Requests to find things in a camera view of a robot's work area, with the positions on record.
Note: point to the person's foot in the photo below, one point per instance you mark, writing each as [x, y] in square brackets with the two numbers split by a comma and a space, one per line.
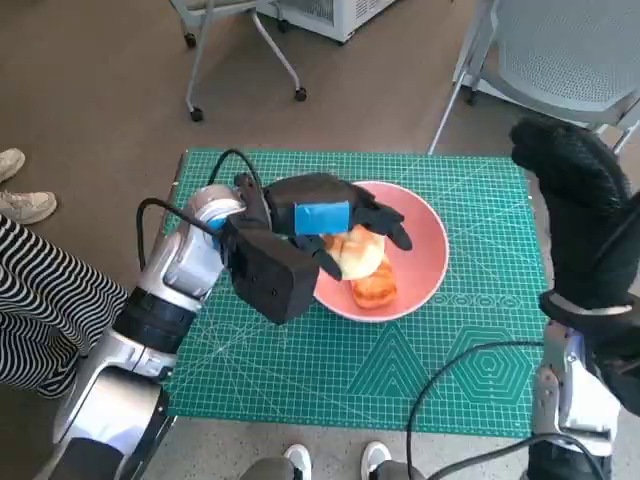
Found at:
[10, 165]
[376, 460]
[299, 462]
[25, 207]

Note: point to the pink bowl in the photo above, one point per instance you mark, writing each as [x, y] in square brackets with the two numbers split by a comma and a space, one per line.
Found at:
[425, 260]

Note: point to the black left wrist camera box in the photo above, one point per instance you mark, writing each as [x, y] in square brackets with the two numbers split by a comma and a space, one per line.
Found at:
[270, 280]

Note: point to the grey mesh-back chair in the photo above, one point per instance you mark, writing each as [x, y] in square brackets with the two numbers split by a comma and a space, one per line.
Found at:
[560, 55]

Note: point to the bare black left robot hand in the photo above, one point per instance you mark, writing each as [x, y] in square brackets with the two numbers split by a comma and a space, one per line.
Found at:
[315, 200]

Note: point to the long striped toy bread loaf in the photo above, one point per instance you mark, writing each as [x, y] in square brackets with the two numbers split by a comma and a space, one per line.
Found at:
[375, 290]

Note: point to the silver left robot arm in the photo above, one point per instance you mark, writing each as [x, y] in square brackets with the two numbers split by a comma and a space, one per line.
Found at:
[185, 265]

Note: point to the person's leg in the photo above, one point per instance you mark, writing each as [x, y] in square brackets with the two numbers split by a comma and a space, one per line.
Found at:
[400, 471]
[267, 470]

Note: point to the round toy bread bun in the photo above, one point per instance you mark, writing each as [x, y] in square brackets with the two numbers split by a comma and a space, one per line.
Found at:
[360, 255]

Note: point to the person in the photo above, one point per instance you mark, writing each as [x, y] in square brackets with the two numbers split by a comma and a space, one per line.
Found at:
[45, 300]

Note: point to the green cutting mat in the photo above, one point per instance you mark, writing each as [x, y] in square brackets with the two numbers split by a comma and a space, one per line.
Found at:
[300, 370]

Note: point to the white cabinet appliance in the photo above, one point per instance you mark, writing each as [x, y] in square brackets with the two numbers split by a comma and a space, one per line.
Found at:
[340, 15]

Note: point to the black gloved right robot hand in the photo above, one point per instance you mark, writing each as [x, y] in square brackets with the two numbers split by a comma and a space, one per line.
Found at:
[585, 225]

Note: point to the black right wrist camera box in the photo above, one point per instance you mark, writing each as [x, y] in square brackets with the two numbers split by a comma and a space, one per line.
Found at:
[620, 370]

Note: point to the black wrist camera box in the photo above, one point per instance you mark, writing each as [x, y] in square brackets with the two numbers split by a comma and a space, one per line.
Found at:
[620, 370]
[270, 280]

